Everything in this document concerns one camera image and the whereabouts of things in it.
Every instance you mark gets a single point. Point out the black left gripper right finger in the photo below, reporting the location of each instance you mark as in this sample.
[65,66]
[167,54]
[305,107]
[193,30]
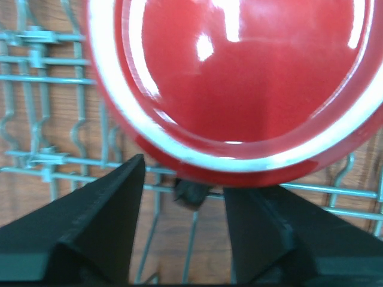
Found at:
[278,237]

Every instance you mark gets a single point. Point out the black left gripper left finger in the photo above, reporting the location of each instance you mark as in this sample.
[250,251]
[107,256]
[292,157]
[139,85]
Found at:
[84,235]

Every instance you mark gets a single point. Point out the plain red mug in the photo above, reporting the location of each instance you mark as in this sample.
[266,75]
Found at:
[239,93]

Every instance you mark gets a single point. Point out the grey wire dish rack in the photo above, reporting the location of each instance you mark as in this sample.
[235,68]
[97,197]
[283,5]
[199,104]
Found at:
[57,134]

